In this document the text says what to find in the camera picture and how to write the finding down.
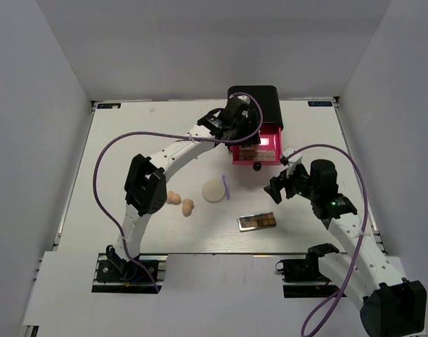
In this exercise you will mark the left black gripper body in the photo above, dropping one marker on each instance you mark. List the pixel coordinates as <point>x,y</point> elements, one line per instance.
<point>241,129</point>

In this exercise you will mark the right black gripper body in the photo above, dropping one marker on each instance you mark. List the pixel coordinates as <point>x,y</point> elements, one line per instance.
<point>299,183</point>

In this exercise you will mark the black drawer organizer cabinet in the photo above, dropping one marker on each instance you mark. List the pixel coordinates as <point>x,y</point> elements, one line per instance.
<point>267,98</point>

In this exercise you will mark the brown eyeshadow palette clear case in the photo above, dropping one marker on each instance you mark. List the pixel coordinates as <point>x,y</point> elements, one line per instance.
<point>256,222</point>

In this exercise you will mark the round beige powder puff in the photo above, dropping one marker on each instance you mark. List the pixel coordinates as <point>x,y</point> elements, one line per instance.
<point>213,191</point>

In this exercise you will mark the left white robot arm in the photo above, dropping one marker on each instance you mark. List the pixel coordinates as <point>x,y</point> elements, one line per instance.
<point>146,184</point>

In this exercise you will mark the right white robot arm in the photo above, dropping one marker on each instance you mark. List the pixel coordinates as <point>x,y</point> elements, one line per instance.
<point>388,303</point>

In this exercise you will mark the beige makeup sponge right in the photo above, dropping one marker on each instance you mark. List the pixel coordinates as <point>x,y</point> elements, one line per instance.
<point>187,207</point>

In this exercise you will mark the beige makeup sponge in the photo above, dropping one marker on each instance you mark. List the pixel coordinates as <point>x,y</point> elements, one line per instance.
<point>187,207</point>
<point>173,198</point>

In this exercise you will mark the beige makeup sponge left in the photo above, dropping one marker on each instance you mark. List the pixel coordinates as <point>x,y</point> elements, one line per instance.
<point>173,198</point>

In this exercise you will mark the purple eyebrow razor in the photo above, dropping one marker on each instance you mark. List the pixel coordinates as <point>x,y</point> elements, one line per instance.
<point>226,187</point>

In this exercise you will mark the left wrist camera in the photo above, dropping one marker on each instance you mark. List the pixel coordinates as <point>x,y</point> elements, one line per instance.
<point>244,98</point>

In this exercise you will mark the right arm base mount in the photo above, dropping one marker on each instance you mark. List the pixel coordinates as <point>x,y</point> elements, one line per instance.
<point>301,276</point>

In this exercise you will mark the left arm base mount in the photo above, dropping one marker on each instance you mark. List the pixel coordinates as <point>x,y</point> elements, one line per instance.
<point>113,275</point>

